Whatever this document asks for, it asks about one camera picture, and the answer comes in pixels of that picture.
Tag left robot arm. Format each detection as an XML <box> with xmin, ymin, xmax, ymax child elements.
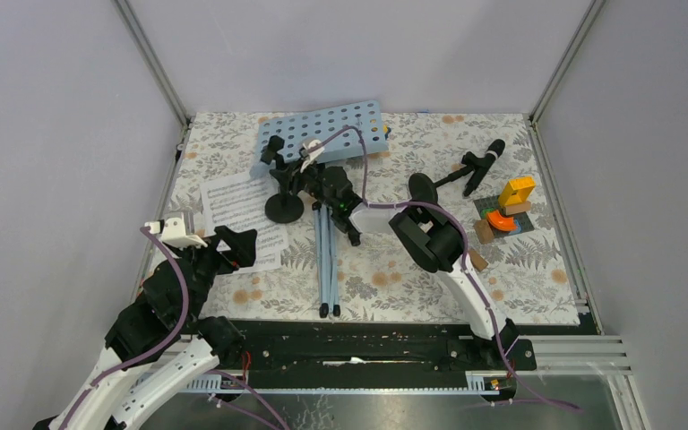
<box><xmin>35</xmin><ymin>218</ymin><xmax>257</xmax><ymax>429</ymax></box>

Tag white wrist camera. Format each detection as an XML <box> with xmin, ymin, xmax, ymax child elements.
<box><xmin>143</xmin><ymin>211</ymin><xmax>207</xmax><ymax>249</ymax></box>
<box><xmin>300</xmin><ymin>138</ymin><xmax>324</xmax><ymax>172</ymax></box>

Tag light brown toy brick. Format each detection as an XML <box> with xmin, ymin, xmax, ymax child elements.
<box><xmin>469</xmin><ymin>249</ymin><xmax>488</xmax><ymax>272</ymax></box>

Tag yellow toy block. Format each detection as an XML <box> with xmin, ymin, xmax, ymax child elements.
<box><xmin>498</xmin><ymin>176</ymin><xmax>537</xmax><ymax>208</ymax></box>

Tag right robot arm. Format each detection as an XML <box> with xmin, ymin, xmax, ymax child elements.
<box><xmin>265</xmin><ymin>160</ymin><xmax>520</xmax><ymax>369</ymax></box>

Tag light blue music stand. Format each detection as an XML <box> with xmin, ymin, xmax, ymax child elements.
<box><xmin>251</xmin><ymin>100</ymin><xmax>390</xmax><ymax>318</ymax></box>

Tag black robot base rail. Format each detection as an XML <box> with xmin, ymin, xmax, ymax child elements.
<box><xmin>127</xmin><ymin>317</ymin><xmax>598</xmax><ymax>391</ymax></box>

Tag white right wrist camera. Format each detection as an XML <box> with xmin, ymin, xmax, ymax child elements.
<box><xmin>300</xmin><ymin>138</ymin><xmax>324</xmax><ymax>172</ymax></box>

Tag orange curved toy block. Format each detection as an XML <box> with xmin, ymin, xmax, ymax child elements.
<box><xmin>485</xmin><ymin>210</ymin><xmax>518</xmax><ymax>232</ymax></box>

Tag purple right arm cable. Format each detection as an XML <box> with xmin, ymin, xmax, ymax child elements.
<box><xmin>314</xmin><ymin>125</ymin><xmax>582</xmax><ymax>414</ymax></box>

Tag black microphone stand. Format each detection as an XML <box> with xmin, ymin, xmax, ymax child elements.
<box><xmin>408</xmin><ymin>151</ymin><xmax>490</xmax><ymax>203</ymax></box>
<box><xmin>260</xmin><ymin>135</ymin><xmax>304</xmax><ymax>224</ymax></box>

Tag floral patterned tablecloth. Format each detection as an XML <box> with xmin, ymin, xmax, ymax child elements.
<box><xmin>169</xmin><ymin>112</ymin><xmax>579</xmax><ymax>325</ymax></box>

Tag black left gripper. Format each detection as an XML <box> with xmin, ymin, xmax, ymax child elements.
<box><xmin>172</xmin><ymin>224</ymin><xmax>258</xmax><ymax>323</ymax></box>

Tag sheet music page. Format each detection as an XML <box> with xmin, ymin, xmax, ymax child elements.
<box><xmin>200</xmin><ymin>172</ymin><xmax>289</xmax><ymax>273</ymax></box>

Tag black microphone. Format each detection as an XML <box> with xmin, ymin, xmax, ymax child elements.
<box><xmin>480</xmin><ymin>139</ymin><xmax>506</xmax><ymax>169</ymax></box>

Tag tan brick under yellow block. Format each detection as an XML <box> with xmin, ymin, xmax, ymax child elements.
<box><xmin>503</xmin><ymin>201</ymin><xmax>532</xmax><ymax>217</ymax></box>

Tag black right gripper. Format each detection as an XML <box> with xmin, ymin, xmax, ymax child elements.
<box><xmin>271</xmin><ymin>156</ymin><xmax>338</xmax><ymax>211</ymax></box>

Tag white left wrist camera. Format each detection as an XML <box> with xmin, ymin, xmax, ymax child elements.
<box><xmin>143</xmin><ymin>211</ymin><xmax>207</xmax><ymax>249</ymax></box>

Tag tan toy brick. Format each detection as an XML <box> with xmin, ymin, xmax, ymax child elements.
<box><xmin>474</xmin><ymin>219</ymin><xmax>495</xmax><ymax>245</ymax></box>

